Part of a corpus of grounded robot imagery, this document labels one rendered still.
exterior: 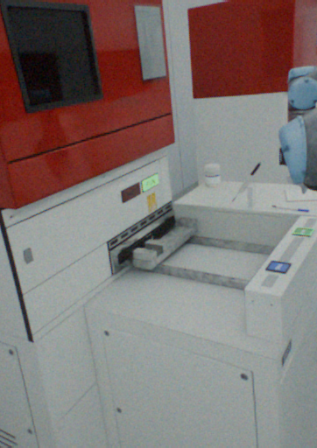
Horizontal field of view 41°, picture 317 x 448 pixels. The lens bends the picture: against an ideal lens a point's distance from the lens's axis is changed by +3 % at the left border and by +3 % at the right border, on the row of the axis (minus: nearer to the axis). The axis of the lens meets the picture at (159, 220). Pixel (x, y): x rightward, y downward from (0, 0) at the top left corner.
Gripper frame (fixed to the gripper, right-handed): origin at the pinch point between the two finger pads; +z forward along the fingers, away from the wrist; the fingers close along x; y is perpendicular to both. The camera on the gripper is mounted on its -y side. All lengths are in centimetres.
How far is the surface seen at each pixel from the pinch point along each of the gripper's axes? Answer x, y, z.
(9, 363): 66, 72, 40
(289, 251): 14.1, 1.1, 15.0
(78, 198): 39, 58, -6
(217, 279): 19.0, 22.8, 26.5
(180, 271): 19.0, 36.6, 26.1
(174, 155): -271, 207, 56
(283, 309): 38.5, -4.1, 19.2
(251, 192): -17.0, 23.7, 7.9
